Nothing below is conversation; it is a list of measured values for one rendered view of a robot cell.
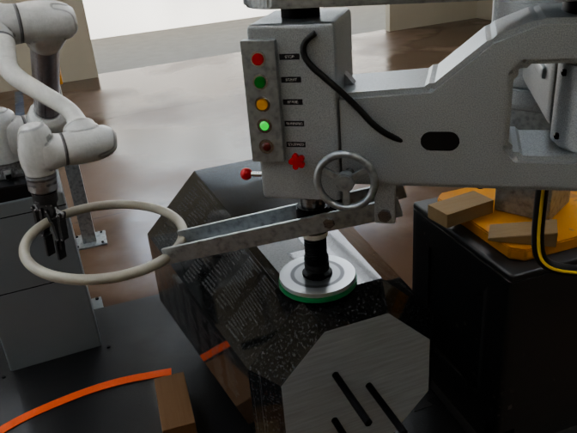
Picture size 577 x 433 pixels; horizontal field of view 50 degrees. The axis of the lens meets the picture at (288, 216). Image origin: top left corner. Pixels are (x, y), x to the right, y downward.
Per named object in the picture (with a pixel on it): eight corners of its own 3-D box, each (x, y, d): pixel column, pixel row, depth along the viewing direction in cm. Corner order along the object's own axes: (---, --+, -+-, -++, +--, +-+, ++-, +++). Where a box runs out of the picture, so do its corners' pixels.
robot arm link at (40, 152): (25, 182, 184) (71, 173, 190) (15, 131, 177) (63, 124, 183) (19, 170, 192) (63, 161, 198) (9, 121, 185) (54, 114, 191)
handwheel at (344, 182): (383, 197, 151) (382, 137, 145) (378, 215, 143) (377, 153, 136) (322, 194, 155) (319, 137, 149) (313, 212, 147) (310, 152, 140)
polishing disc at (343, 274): (273, 265, 183) (272, 261, 182) (343, 253, 186) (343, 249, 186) (288, 304, 164) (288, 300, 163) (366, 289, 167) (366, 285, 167)
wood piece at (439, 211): (472, 203, 223) (473, 190, 220) (492, 213, 215) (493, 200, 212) (427, 217, 215) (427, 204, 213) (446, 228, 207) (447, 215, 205)
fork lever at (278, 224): (408, 190, 167) (403, 173, 165) (401, 222, 150) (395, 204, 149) (189, 239, 193) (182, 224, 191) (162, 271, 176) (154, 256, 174)
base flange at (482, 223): (542, 179, 247) (543, 167, 244) (642, 230, 204) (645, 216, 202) (432, 204, 234) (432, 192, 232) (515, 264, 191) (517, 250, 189)
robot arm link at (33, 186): (39, 180, 185) (42, 198, 188) (63, 170, 192) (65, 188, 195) (18, 174, 189) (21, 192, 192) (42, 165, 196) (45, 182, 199)
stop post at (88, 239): (105, 231, 404) (66, 62, 357) (107, 244, 387) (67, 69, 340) (73, 237, 399) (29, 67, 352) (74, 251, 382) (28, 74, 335)
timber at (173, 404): (158, 401, 254) (154, 378, 249) (187, 393, 257) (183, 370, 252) (167, 455, 228) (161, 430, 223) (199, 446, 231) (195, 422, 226)
